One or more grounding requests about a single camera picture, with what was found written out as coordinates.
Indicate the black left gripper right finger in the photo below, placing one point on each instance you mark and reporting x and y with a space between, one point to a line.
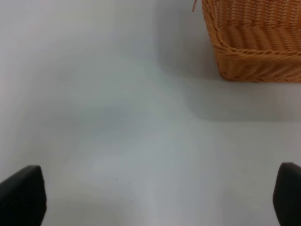
287 195

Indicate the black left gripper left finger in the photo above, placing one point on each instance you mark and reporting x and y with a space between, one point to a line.
23 200

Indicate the orange wicker basket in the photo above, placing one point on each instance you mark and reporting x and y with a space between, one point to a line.
255 40

